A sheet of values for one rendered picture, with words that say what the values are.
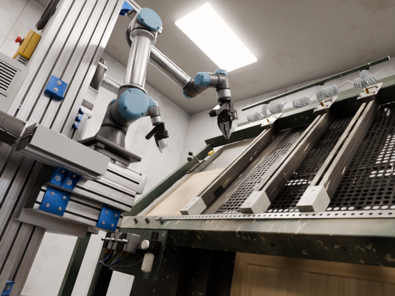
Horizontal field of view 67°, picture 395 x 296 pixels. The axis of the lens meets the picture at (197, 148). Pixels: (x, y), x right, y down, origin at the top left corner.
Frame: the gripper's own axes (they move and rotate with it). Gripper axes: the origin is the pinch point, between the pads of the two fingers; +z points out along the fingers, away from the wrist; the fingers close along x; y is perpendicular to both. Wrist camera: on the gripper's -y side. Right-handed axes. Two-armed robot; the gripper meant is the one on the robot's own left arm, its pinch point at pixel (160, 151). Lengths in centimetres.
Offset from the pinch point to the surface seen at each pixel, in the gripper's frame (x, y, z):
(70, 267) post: -48, -53, 56
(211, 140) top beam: 74, 21, -2
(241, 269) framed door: -62, 51, 63
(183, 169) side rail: 42.2, -1.3, 17.6
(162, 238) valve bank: -59, 15, 45
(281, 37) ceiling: 244, 114, -124
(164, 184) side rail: 23.3, -12.9, 24.9
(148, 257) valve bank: -67, 9, 50
